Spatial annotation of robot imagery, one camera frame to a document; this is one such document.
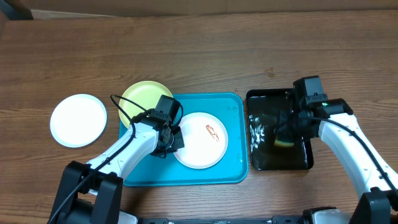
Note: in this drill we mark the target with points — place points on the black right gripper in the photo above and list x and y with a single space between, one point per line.
285 132

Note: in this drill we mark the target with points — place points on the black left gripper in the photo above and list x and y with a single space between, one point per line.
179 144

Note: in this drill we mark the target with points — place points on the green and yellow sponge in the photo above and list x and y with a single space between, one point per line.
283 140

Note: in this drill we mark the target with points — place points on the white plate with red stain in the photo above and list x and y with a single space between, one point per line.
205 140

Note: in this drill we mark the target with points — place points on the white plate with small stains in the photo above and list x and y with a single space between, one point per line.
78 120

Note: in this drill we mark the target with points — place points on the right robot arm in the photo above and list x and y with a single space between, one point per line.
374 181

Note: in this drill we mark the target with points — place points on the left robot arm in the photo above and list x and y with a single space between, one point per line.
91 192

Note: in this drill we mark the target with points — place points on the black water tray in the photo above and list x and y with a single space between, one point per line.
263 108

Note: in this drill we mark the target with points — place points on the blue plastic tray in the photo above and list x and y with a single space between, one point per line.
232 168

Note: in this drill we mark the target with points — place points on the yellow-green plate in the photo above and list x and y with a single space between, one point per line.
146 94

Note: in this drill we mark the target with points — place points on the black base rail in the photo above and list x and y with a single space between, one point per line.
278 219

